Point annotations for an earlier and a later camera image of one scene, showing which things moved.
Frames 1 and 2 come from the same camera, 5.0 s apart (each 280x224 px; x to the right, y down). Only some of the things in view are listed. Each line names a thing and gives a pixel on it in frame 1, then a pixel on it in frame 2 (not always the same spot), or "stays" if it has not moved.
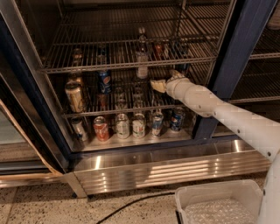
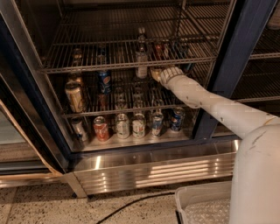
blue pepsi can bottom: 177,118 stays
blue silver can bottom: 157,123 stays
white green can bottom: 122,126 stays
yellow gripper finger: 159,85 to 156,73
